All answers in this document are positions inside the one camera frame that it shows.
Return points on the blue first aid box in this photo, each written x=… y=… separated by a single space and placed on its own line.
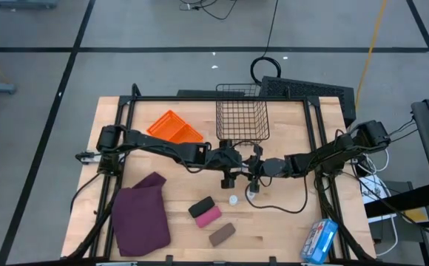
x=320 y=241

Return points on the black beam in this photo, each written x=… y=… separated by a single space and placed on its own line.
x=403 y=201

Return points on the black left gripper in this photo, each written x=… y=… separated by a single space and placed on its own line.
x=225 y=162

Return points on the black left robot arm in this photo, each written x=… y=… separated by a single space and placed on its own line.
x=155 y=142

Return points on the purple cloth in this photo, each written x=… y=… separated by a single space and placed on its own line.
x=140 y=218

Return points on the black metal table frame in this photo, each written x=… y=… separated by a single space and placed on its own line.
x=199 y=98

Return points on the pink oblong case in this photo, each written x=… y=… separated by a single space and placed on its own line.
x=210 y=218

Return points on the white printed bag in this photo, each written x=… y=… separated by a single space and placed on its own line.
x=375 y=194

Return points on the brown oblong case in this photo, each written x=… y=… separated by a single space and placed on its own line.
x=222 y=234

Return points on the black oblong case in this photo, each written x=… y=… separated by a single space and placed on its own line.
x=201 y=207

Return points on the grey floor base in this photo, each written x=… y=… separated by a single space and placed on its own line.
x=24 y=3

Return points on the orange two-compartment plastic tray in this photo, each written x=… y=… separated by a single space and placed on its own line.
x=170 y=127

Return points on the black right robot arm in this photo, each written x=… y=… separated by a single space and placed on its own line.
x=329 y=155

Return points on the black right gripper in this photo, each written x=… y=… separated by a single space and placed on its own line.
x=258 y=166

